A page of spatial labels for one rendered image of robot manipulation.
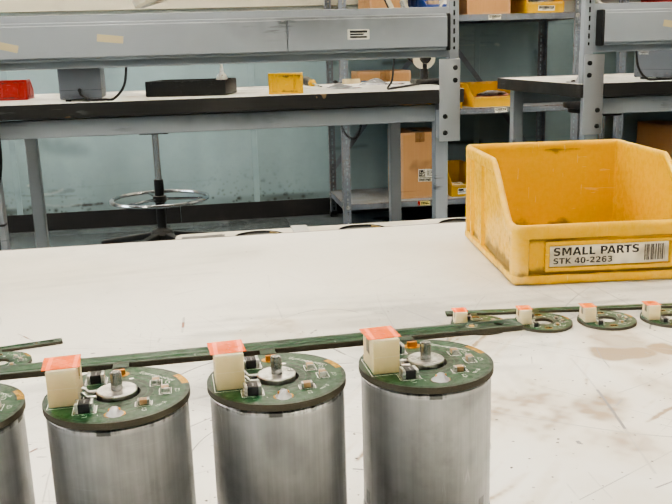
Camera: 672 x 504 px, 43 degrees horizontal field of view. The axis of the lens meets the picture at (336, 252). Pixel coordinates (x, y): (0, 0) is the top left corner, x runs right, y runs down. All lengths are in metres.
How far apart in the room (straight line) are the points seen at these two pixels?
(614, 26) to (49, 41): 1.58
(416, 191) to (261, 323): 3.89
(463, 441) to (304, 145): 4.41
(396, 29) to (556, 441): 2.21
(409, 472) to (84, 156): 4.43
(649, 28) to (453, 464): 2.58
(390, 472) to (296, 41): 2.26
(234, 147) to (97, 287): 4.07
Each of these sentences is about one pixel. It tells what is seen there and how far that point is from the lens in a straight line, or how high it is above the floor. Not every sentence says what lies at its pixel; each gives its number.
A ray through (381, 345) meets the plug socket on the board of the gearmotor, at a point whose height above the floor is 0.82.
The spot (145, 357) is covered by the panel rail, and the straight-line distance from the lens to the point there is 0.17.
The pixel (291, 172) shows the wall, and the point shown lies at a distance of 4.57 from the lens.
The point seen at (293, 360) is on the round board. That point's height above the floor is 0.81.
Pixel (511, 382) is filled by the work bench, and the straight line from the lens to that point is 0.32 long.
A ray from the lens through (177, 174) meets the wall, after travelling 4.54.
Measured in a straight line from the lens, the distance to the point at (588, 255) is 0.45.
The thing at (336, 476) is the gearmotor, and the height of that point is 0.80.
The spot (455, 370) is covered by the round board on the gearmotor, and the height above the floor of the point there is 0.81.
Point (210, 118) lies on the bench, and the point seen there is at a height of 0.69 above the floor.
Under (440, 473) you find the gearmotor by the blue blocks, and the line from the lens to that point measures 0.16.
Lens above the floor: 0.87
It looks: 13 degrees down
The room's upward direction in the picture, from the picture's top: 2 degrees counter-clockwise
